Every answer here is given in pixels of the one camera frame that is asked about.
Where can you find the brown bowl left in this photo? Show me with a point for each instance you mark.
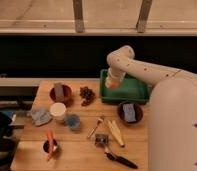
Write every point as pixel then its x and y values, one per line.
pixel 67 94

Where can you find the small metal clip object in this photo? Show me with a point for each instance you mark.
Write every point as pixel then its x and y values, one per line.
pixel 101 140

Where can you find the metal spoon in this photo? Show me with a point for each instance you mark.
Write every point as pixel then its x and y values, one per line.
pixel 99 121

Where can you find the white cylindrical cup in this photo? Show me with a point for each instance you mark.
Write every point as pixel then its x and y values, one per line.
pixel 58 111

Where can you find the grey sponge in left bowl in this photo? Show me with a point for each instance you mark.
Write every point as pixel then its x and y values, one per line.
pixel 59 92

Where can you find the green plastic tray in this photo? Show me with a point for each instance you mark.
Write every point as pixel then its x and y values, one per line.
pixel 130 89

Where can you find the black object at left edge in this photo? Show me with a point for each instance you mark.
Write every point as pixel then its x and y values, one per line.
pixel 6 144

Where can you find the orange carrot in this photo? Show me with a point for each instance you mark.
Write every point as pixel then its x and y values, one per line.
pixel 50 138

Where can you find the brown bowl right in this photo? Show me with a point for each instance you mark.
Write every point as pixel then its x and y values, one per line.
pixel 138 110

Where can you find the orange apple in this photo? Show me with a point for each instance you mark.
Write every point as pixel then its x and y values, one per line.
pixel 114 84

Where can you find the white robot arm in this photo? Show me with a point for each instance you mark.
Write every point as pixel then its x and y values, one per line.
pixel 172 118

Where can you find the blue small cup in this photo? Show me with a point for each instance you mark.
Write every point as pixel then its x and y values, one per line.
pixel 73 122

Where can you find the brown bowl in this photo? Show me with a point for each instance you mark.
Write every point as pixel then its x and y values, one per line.
pixel 67 94
pixel 138 110

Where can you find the grey crumpled cloth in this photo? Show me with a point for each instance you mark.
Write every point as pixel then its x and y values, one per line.
pixel 40 116

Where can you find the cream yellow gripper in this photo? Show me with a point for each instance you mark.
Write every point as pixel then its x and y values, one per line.
pixel 109 83

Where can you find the blue sponge in right bowl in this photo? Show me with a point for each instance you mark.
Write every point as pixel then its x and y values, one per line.
pixel 129 113

